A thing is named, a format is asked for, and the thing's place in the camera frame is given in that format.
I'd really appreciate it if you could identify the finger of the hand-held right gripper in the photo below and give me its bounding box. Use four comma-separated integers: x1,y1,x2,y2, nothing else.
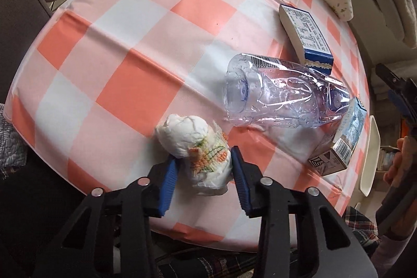
375,63,409,112

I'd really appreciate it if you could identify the light blue milk carton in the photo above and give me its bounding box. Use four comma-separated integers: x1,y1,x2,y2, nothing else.
308,97,368,177

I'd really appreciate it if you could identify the person's right hand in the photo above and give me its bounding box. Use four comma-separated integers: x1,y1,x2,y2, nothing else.
384,137,412,189

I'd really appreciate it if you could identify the striped grey cloth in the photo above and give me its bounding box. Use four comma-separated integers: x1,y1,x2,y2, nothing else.
0,104,28,179

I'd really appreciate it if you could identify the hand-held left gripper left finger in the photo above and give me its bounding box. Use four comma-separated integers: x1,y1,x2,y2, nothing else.
33,156,179,278

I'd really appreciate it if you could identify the white paper cup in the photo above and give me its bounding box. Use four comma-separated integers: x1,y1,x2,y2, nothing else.
322,0,354,22

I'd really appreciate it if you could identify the white paper wad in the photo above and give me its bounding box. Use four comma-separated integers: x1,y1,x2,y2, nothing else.
154,113,233,197

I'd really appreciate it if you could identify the small blue white box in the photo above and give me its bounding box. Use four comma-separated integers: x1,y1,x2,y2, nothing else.
278,3,334,75

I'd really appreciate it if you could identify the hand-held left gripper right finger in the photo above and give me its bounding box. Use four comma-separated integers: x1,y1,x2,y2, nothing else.
230,145,378,278

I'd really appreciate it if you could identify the person's right forearm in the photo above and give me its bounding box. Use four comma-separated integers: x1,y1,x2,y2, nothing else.
373,188,417,278

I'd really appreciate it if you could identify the white plastic bin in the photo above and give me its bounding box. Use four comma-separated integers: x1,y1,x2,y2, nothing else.
359,115,381,198

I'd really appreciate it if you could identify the crushed clear plastic bottle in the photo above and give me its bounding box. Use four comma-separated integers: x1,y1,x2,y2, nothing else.
224,53,351,129

